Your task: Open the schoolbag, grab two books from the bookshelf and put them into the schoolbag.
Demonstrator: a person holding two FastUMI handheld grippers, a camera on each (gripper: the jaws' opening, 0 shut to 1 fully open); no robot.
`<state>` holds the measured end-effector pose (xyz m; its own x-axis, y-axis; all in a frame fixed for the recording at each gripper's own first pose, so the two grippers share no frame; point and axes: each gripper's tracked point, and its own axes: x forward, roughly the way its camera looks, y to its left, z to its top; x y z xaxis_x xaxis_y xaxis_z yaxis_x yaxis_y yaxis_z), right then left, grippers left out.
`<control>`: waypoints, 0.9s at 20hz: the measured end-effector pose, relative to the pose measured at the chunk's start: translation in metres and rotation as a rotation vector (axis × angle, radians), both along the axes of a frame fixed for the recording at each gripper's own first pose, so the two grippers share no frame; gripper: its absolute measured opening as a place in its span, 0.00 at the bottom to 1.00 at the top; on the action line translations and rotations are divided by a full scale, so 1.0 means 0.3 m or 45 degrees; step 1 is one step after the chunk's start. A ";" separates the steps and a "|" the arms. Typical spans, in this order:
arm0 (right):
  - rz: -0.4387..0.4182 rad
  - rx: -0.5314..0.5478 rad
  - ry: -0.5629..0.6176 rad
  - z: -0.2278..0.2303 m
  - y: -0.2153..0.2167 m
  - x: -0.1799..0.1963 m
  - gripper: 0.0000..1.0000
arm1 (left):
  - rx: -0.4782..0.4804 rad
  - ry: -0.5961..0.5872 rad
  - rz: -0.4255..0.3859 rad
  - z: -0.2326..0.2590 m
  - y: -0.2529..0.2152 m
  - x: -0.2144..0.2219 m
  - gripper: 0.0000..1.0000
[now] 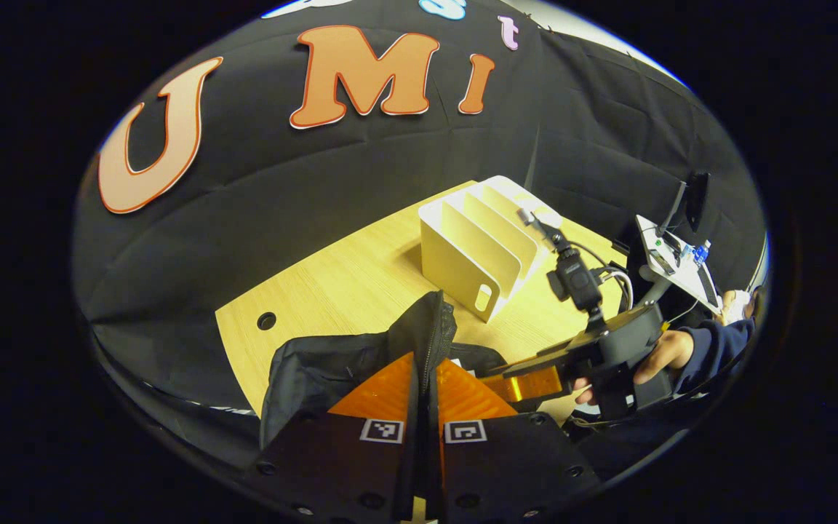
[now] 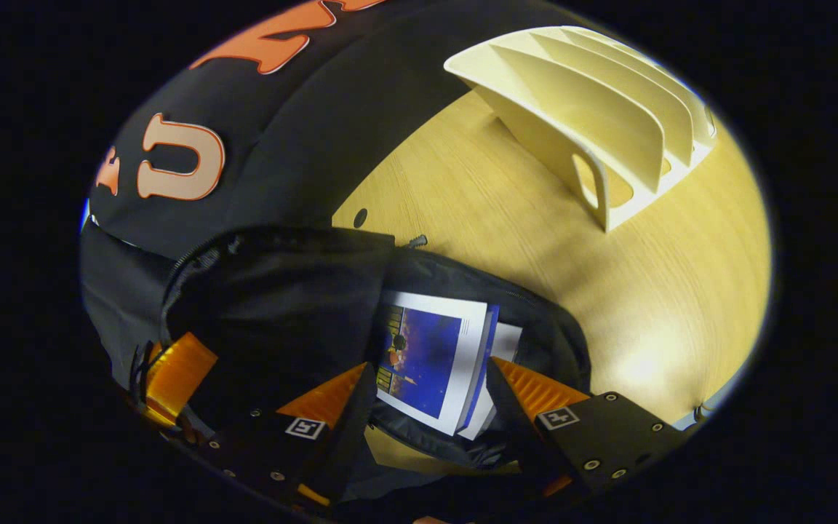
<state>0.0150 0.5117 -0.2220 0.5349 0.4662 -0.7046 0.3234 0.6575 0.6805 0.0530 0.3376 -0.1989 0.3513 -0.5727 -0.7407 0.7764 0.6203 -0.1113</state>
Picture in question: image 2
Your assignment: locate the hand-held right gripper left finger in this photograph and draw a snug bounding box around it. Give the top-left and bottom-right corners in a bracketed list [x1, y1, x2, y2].
[204, 362, 380, 510]

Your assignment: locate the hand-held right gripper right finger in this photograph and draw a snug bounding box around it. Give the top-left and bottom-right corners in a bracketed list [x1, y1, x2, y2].
[487, 357, 689, 499]

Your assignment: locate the grey photo cover book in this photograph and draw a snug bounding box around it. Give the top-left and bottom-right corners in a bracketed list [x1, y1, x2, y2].
[455, 322, 524, 441]

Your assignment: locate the blue cover book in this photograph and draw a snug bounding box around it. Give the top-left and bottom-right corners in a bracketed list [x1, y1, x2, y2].
[374, 291, 501, 437]

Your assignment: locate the black schoolbag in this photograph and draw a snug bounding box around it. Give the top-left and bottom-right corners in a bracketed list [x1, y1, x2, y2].
[128, 226, 594, 514]

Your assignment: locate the white plastic bookshelf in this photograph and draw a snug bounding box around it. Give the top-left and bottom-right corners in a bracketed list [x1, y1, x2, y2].
[443, 25, 718, 234]

